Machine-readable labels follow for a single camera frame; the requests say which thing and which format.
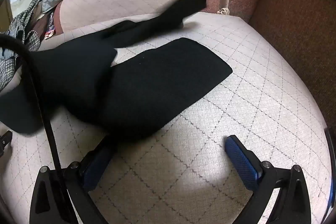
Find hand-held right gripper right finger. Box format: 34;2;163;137
225;135;311;224

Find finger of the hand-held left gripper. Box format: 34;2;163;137
0;131;13;159

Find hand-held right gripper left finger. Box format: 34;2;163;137
29;135;118;224

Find black pants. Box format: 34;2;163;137
0;0;233;140

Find pink quilted mattress cover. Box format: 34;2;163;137
0;13;334;224

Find houndstooth coat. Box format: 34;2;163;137
0;0;45;90

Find colourful snack packet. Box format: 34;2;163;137
45;10;57;39

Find brown armchair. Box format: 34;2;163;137
248;0;336;130

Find pink sofa backrest cushion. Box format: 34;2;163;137
56;0;219;33

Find black braided cable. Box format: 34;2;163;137
0;33;71;224

